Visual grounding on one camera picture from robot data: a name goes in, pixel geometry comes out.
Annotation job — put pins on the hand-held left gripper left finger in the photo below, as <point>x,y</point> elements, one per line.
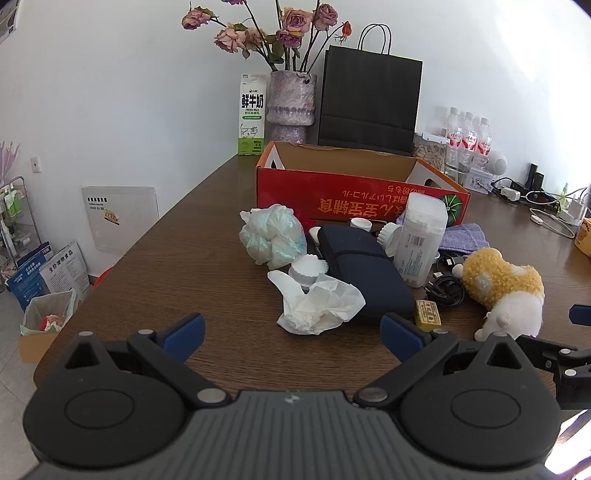
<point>184,334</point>

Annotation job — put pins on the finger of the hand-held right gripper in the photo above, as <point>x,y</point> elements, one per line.
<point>572,369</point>
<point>581,314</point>

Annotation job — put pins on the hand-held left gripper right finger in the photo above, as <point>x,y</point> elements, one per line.
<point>401,339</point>

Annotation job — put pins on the small yellow box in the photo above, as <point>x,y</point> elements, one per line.
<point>428,314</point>

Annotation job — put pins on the dark navy pouch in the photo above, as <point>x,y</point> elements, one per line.
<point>369,277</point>

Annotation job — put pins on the yellow white plush toy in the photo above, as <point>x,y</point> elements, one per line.
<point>503,286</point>

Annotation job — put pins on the white tissue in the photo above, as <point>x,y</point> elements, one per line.
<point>318,304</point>

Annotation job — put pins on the white cotton swab container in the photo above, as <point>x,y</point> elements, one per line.
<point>418,240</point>

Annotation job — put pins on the white ridged lid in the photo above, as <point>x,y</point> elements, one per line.
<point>388,237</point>

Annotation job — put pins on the white ridged bottle cap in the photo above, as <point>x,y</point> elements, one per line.
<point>307,270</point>

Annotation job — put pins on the purple cloth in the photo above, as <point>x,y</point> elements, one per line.
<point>464,237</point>

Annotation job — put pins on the small white smooth cap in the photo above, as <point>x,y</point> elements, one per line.
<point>361,225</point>

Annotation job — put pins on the pale blue plastic bag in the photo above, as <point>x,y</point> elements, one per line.
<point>272,235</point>

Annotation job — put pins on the small white tracker tag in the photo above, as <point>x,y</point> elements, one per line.
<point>315,234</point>

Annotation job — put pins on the red cardboard box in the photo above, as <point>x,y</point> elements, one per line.
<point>300,189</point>

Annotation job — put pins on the yellow carton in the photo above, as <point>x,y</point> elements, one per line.
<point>584,237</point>

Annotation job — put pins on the red plastic item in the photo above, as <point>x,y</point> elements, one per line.
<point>104,277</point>

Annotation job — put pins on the white charger plug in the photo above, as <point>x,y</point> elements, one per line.
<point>577,207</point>

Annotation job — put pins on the small green spray bottle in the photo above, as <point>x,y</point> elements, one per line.
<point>565,194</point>

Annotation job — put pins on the white board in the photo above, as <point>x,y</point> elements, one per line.
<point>120,217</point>

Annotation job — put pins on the white printed bag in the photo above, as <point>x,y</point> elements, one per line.
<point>64,272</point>

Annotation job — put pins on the cardboard box with liner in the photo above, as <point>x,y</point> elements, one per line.
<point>46,318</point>

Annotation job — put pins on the white power adapter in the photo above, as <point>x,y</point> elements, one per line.
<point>510,194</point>

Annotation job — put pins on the black upright charger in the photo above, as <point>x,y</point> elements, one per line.
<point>539,181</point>
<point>532,174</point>

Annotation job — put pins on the white tin box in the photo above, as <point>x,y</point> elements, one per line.
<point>480,180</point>

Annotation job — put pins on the white round speaker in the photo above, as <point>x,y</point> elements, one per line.
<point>498,165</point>

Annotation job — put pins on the clear snack bag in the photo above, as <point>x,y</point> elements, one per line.
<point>429,154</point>

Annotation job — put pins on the red label water bottle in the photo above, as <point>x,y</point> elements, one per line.
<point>484,138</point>
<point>469,134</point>
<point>454,131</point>

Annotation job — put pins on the white green milk carton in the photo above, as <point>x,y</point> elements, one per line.
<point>251,120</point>

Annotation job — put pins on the black paper bag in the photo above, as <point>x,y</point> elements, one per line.
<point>369,101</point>

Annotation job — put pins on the pale purple dried plant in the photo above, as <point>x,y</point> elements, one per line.
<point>8,161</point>

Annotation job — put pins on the purple textured vase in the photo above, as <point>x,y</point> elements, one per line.
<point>291,101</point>

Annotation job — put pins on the dried pink rose bouquet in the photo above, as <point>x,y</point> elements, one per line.
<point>292,18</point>

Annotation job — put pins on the white wall outlet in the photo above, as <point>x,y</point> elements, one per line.
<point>36,164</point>

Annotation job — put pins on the wall poster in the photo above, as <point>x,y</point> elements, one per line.
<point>7,18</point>

